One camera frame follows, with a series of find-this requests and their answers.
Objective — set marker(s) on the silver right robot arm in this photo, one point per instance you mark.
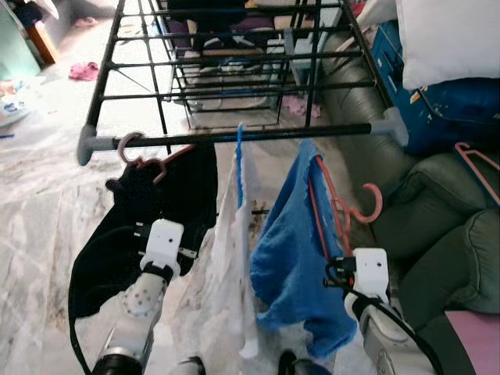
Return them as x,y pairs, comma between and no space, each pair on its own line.
383,336

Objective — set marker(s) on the blue garment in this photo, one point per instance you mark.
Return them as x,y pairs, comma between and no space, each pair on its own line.
293,250

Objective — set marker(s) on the dark pink crumpled cloth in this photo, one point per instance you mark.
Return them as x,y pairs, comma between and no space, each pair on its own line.
83,71

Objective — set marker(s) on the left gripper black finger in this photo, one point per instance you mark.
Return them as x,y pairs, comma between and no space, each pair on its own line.
186,253

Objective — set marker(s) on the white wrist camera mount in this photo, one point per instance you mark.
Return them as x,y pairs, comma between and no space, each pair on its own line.
164,242
371,273

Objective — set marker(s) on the red plastic hanger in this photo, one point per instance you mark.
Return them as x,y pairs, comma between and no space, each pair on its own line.
380,203

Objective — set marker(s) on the grey left robot leg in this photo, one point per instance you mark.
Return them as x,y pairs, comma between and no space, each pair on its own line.
187,367

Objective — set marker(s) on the black garment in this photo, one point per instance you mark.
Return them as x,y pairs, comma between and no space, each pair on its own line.
180,187

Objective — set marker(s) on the green plastic bin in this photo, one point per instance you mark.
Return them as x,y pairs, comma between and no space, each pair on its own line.
12,47

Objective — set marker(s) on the dark blue storage box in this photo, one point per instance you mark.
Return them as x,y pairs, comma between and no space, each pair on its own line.
461,109

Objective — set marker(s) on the black metal drying rack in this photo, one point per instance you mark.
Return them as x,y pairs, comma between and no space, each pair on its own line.
394,125

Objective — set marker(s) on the dark green sofa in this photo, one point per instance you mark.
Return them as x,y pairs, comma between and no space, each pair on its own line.
437,234

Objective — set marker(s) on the grey right robot leg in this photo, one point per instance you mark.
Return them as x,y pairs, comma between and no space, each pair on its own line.
301,366

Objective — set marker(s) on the pale pink small cloth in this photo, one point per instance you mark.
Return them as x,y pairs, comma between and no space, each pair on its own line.
297,105

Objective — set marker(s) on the brown wooden cabinet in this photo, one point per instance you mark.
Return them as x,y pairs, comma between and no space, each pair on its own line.
43,43

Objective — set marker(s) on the pink sofa cushion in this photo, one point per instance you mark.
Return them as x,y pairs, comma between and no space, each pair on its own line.
476,344

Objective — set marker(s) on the blue plastic hanger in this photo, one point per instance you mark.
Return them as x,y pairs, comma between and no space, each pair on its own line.
240,164

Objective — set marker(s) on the pale pink hanger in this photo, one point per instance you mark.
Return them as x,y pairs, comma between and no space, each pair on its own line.
120,148

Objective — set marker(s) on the white garment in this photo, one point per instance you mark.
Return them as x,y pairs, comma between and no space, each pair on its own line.
226,273

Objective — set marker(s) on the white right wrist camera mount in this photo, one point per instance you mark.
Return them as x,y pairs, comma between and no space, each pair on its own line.
371,273

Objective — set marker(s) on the grey robot leg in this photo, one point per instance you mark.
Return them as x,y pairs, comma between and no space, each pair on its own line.
301,366
187,367

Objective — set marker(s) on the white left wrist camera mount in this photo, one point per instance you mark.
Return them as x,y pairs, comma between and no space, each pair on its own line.
164,242

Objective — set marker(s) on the printed white plastic bag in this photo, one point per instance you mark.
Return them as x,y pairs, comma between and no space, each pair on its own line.
12,101

